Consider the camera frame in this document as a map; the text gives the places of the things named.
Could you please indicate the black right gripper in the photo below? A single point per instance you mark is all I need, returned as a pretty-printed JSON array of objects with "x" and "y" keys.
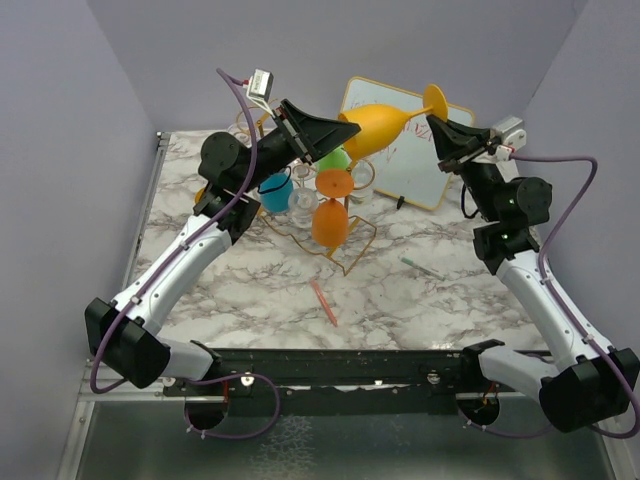
[{"x": 454, "y": 140}]

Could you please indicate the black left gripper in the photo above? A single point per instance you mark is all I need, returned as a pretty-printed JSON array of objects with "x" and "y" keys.
[{"x": 313, "y": 135}]

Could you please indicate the green plastic wine glass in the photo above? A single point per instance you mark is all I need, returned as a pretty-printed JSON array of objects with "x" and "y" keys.
[{"x": 337, "y": 159}]

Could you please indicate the yellow plastic wine glass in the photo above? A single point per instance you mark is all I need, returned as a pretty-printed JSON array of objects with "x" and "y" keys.
[
  {"x": 199, "y": 195},
  {"x": 381, "y": 124}
]

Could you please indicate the blue plastic wine glass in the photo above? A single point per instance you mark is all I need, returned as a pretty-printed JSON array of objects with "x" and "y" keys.
[{"x": 275, "y": 191}]

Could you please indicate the orange plastic wine glass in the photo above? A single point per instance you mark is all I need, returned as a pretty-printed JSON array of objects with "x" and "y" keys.
[{"x": 330, "y": 220}]

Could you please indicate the clear tall wine glass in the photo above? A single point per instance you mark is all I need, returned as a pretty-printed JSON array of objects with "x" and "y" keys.
[{"x": 239, "y": 129}]

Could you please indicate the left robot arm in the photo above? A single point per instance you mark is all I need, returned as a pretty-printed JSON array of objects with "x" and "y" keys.
[{"x": 123, "y": 332}]

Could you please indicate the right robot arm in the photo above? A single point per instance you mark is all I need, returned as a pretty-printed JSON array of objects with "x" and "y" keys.
[{"x": 588, "y": 379}]

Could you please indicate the yellow framed whiteboard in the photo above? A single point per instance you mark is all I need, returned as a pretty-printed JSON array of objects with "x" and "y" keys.
[{"x": 408, "y": 167}]

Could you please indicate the white green marker pen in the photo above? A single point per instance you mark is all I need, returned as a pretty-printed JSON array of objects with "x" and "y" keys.
[{"x": 424, "y": 270}]

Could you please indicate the red marker pen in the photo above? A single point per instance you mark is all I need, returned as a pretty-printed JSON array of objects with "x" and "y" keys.
[{"x": 323, "y": 302}]

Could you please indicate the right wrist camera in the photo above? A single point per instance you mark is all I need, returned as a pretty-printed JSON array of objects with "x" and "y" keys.
[{"x": 507, "y": 137}]

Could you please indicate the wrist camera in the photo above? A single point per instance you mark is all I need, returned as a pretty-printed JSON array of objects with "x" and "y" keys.
[
  {"x": 507, "y": 137},
  {"x": 258, "y": 89}
]

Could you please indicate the gold wire wine glass rack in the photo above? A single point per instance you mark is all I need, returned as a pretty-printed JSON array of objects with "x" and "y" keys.
[{"x": 361, "y": 234}]

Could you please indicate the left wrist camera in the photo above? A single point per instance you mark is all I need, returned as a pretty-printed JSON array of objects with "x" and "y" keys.
[{"x": 258, "y": 89}]

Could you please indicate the black metal base frame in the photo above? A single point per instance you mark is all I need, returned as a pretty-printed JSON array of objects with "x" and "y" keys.
[{"x": 263, "y": 382}]

